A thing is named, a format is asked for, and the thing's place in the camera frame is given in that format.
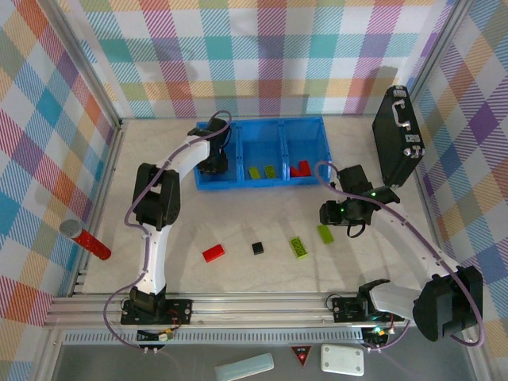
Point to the small black lego brick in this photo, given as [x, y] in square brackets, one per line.
[258, 248]

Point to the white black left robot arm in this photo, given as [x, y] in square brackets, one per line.
[152, 258]

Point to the blue three-compartment plastic bin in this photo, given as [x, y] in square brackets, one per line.
[262, 139]

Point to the small power connector board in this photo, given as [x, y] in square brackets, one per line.
[162, 336]
[377, 333]

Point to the white rectangular plate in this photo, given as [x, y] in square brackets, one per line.
[342, 359]

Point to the red cylinder with grey cap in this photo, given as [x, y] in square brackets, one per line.
[89, 243]

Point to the red triangle warning sign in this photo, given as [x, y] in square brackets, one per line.
[301, 353]

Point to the slotted metal strip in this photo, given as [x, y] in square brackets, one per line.
[238, 337]

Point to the pale blue plastic bar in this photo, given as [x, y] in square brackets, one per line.
[244, 367]

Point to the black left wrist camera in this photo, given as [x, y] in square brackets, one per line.
[202, 132]

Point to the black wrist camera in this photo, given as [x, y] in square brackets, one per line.
[202, 132]
[387, 194]

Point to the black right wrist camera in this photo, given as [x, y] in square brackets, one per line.
[387, 194]

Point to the aluminium frame rail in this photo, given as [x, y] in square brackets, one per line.
[258, 309]

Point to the aluminium corner post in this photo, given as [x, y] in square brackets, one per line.
[86, 59]
[439, 39]

